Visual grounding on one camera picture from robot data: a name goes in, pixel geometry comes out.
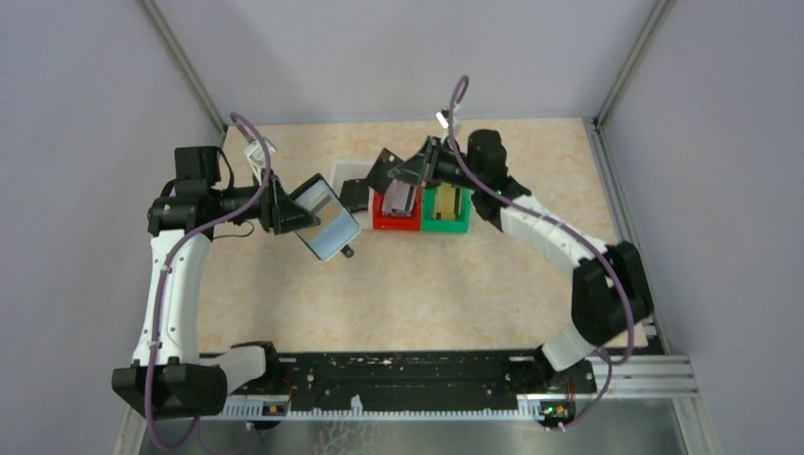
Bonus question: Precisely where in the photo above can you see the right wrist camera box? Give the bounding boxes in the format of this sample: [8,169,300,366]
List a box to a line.
[435,106,462,146]

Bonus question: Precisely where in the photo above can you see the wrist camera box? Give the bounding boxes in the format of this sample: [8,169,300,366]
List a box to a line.
[435,106,462,146]
[243,137,276,182]

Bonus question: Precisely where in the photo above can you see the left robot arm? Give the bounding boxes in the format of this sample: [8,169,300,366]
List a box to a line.
[111,146,320,421]

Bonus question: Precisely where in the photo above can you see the gold VIP card stack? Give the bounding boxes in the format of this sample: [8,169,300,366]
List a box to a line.
[433,184,461,221]

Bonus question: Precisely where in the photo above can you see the black VIP card stack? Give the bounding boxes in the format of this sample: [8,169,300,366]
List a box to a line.
[339,178,372,213]

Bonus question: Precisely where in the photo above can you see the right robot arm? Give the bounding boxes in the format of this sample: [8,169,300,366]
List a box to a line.
[372,129,654,373]

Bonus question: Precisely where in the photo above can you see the silver VIP card stack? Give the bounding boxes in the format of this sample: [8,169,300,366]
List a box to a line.
[381,180,417,218]

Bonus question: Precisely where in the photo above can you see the white plastic bin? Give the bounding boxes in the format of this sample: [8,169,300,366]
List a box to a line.
[329,160,373,214]

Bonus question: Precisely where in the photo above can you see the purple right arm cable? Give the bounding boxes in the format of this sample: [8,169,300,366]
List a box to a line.
[444,75,637,367]

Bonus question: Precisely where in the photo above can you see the grey aluminium frame rail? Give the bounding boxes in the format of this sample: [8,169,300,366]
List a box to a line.
[584,0,720,454]

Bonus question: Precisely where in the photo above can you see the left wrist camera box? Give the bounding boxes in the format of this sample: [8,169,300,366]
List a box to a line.
[243,137,276,182]

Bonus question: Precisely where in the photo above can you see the green plastic bin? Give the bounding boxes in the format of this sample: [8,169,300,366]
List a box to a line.
[421,185,471,234]

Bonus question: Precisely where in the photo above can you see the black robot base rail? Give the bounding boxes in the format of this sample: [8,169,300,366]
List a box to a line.
[216,349,598,422]

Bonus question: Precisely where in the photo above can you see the red plastic bin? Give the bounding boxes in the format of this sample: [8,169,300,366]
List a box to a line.
[370,189,422,232]

